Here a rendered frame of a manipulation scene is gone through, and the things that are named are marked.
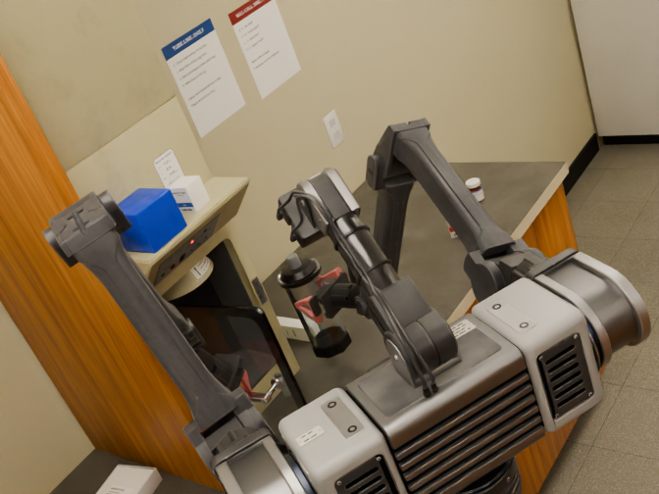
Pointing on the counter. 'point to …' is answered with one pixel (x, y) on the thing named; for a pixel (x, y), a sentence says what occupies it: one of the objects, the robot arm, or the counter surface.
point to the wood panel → (80, 313)
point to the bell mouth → (190, 279)
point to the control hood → (233, 191)
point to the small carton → (189, 193)
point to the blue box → (151, 220)
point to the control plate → (185, 250)
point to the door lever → (265, 393)
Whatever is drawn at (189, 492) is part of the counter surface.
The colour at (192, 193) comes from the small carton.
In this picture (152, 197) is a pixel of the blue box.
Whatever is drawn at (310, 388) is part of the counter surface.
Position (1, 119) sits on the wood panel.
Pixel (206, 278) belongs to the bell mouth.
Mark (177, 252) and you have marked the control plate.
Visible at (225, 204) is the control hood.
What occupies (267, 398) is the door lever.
